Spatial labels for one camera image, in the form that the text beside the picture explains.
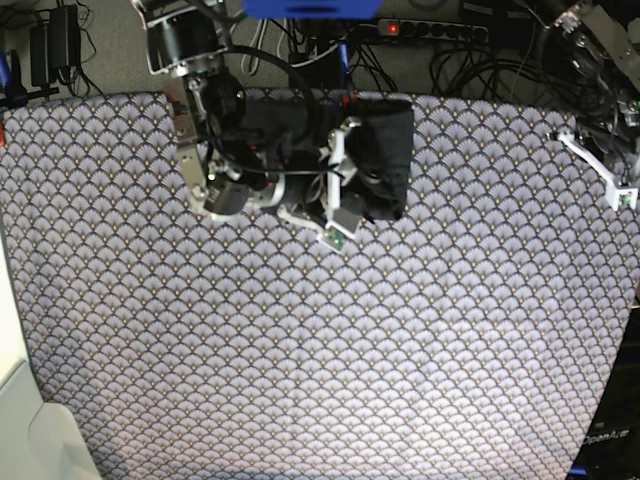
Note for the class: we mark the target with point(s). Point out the black power adapter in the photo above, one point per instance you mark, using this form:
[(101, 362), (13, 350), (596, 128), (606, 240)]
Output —
[(55, 47)]

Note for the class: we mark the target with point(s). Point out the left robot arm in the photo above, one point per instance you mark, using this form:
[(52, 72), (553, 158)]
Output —
[(603, 51)]

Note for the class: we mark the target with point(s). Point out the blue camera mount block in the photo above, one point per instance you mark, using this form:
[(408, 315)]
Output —
[(312, 9)]

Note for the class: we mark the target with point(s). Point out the blue vertical post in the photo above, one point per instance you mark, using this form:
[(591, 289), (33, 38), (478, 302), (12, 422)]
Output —
[(344, 65)]

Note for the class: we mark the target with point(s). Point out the white plastic bin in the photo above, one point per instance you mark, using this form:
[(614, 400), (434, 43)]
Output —
[(39, 439)]

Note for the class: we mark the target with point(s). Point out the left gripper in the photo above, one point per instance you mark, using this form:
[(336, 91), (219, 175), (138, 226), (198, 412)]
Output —
[(608, 156)]

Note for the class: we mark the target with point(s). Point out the red and black clamp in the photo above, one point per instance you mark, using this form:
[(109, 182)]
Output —
[(350, 98)]

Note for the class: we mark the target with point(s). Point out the black power strip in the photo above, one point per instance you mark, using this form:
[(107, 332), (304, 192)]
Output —
[(430, 30)]

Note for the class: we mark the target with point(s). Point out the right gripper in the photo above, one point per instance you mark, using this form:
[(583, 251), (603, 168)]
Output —
[(321, 202)]

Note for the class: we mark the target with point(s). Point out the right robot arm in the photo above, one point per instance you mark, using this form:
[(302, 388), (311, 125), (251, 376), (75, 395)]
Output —
[(190, 41)]

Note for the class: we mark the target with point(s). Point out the black OpenArm box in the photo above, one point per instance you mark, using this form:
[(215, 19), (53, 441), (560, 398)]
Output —
[(610, 449)]

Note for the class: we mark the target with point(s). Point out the dark grey T-shirt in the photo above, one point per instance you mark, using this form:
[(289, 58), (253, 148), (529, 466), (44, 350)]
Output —
[(380, 155)]

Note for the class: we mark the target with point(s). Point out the fan-patterned table cloth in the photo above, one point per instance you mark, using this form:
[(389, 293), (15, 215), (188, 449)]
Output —
[(472, 339)]

